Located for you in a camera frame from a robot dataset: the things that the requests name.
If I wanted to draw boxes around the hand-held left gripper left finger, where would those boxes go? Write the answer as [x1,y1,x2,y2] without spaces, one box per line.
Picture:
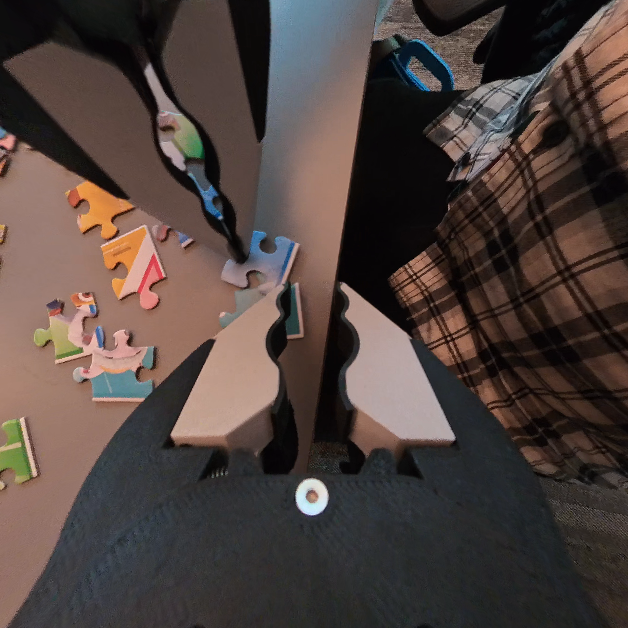
[170,283,299,474]

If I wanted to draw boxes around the black chair armrest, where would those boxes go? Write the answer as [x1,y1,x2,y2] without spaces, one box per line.
[411,0,508,37]

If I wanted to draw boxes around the jigsaw puzzle pieces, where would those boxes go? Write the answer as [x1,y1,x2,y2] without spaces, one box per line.
[0,110,226,491]

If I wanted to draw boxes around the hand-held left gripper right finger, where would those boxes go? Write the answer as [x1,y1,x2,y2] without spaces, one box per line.
[335,283,456,471]

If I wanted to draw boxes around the grey desk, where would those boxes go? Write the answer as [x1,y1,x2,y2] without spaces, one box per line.
[0,0,379,628]

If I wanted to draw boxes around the blue rainbow puzzle piece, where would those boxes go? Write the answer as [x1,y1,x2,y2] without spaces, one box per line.
[73,330,157,403]

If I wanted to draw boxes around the plain teal puzzle piece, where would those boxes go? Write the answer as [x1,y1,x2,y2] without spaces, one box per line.
[219,282,305,340]

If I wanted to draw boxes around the blue plastic handle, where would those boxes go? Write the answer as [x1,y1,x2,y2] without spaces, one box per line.
[388,39,454,92]

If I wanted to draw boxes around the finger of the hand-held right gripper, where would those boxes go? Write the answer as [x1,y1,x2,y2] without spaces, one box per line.
[157,0,264,260]
[2,41,246,262]

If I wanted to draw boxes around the light blue stripe-edged puzzle piece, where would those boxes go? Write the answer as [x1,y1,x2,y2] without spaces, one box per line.
[221,231,300,288]

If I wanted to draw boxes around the person's plaid shirt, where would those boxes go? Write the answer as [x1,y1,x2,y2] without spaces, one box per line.
[388,0,628,486]

